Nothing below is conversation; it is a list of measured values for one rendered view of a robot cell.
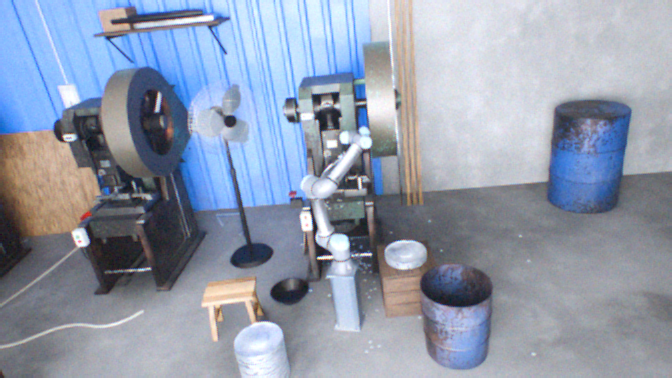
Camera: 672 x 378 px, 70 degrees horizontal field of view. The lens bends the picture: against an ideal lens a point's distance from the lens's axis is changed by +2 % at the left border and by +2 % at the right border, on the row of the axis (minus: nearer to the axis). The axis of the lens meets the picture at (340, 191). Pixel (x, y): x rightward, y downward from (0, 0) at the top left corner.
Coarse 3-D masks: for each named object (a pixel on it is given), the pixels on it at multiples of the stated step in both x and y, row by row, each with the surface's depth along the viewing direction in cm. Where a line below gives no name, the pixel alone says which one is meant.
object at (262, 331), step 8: (248, 328) 291; (256, 328) 290; (264, 328) 289; (272, 328) 288; (240, 336) 285; (248, 336) 284; (256, 336) 283; (264, 336) 282; (272, 336) 282; (280, 336) 281; (240, 344) 279; (248, 344) 278; (256, 344) 277; (264, 344) 276; (272, 344) 276; (240, 352) 273; (248, 352) 272; (256, 352) 271; (264, 352) 271
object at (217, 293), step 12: (252, 276) 334; (216, 288) 326; (228, 288) 324; (240, 288) 322; (252, 288) 321; (204, 300) 315; (216, 300) 314; (228, 300) 313; (240, 300) 314; (216, 312) 334; (252, 312) 321; (216, 324) 324; (252, 324) 324; (216, 336) 325
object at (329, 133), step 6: (324, 126) 354; (330, 126) 349; (336, 126) 351; (324, 132) 346; (330, 132) 346; (336, 132) 345; (324, 138) 348; (330, 138) 348; (336, 138) 347; (324, 144) 350; (330, 144) 350; (336, 144) 349; (324, 150) 352; (330, 150) 352; (336, 150) 351; (324, 156) 354; (330, 156) 351; (336, 156) 351; (330, 162) 351
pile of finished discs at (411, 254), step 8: (392, 248) 334; (400, 248) 332; (408, 248) 331; (416, 248) 331; (424, 248) 329; (392, 256) 325; (400, 256) 324; (408, 256) 322; (416, 256) 322; (424, 256) 321; (392, 264) 320; (400, 264) 316; (408, 264) 315; (416, 264) 316
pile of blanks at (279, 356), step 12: (276, 348) 273; (240, 360) 274; (252, 360) 269; (264, 360) 270; (276, 360) 275; (240, 372) 283; (252, 372) 273; (264, 372) 273; (276, 372) 278; (288, 372) 289
